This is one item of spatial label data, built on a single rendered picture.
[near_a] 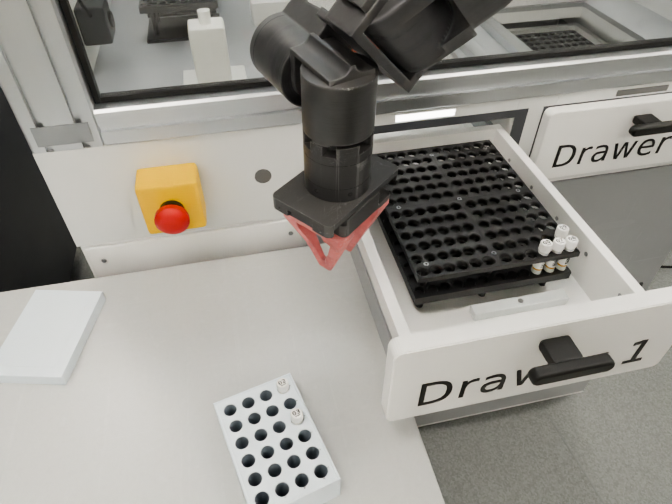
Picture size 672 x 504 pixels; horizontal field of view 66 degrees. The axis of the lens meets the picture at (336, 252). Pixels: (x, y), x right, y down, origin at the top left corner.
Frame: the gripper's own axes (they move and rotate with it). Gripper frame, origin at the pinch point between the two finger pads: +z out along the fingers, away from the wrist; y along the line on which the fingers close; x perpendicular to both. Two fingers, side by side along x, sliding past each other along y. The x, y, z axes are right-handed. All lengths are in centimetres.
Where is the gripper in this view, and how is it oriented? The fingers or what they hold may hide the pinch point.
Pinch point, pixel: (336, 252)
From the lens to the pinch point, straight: 51.7
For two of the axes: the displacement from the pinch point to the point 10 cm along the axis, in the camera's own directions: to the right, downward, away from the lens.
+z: -0.1, 6.8, 7.3
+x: 7.9, 4.6, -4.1
